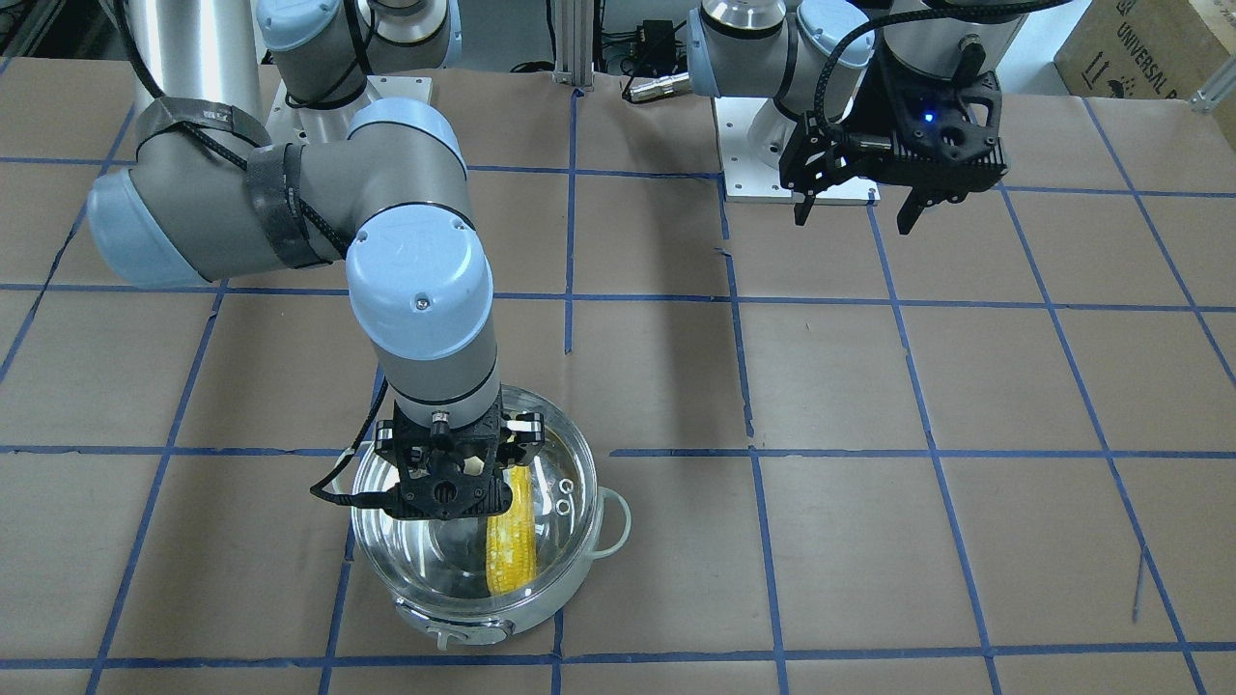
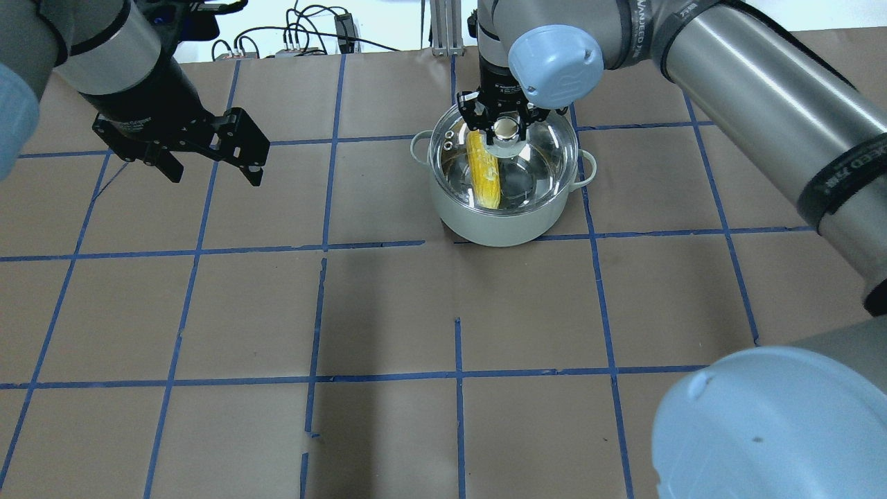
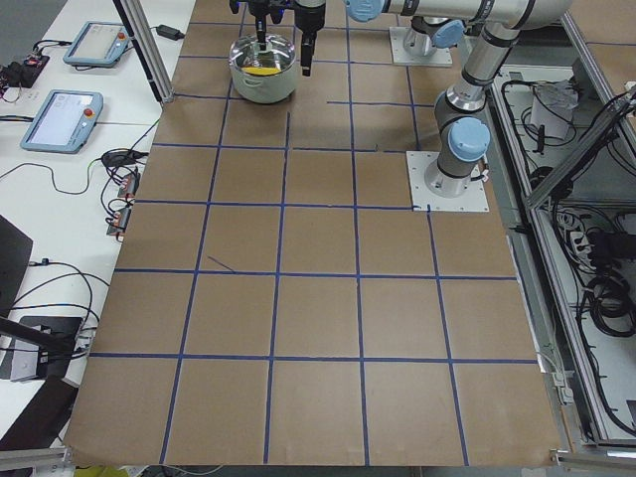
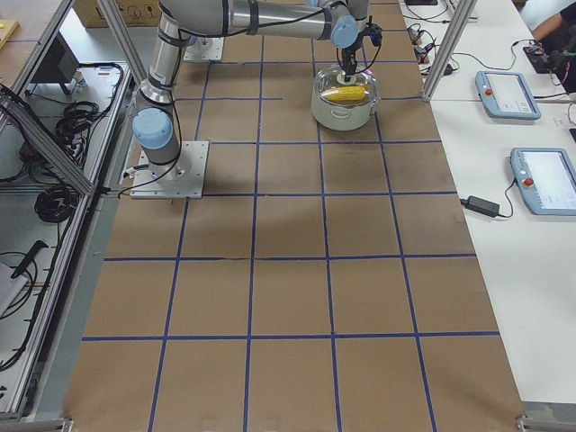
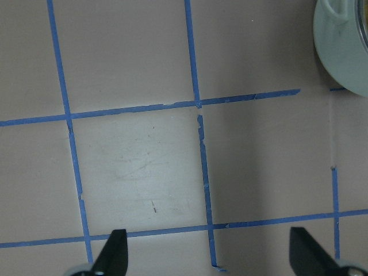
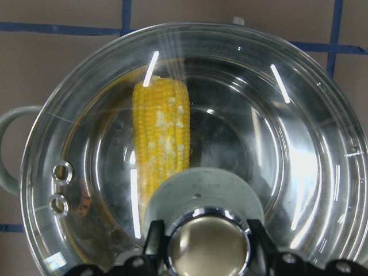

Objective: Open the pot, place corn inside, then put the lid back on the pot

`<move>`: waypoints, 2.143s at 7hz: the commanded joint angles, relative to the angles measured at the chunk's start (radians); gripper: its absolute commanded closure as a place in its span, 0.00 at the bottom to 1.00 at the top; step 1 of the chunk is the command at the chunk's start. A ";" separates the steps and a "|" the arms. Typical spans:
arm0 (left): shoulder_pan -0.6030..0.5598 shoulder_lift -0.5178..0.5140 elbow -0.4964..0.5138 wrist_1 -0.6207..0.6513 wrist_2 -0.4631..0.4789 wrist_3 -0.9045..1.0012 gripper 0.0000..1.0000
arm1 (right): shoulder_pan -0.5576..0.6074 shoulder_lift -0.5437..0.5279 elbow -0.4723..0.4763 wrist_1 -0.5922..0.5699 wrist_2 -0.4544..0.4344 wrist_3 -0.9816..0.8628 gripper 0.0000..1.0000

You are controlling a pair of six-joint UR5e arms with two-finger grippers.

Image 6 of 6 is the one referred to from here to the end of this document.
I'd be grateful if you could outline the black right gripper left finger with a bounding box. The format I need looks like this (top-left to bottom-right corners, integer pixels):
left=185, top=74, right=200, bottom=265
left=142, top=220, right=166, bottom=275

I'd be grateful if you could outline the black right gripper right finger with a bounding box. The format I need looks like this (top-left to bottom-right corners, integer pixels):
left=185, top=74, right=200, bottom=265
left=247, top=219, right=278, bottom=275

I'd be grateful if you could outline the yellow corn cob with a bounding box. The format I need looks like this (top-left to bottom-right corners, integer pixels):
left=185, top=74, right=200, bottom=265
left=132, top=76, right=190, bottom=223

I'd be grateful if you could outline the glass pot lid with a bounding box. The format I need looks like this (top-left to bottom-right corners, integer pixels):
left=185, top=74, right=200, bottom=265
left=19, top=22, right=368, bottom=276

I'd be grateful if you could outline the pale green cooking pot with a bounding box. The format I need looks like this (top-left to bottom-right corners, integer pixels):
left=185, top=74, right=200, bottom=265
left=0, top=16, right=368, bottom=276

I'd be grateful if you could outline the brown paper table mat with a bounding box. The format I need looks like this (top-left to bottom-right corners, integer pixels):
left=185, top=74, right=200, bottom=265
left=1, top=1, right=367, bottom=275

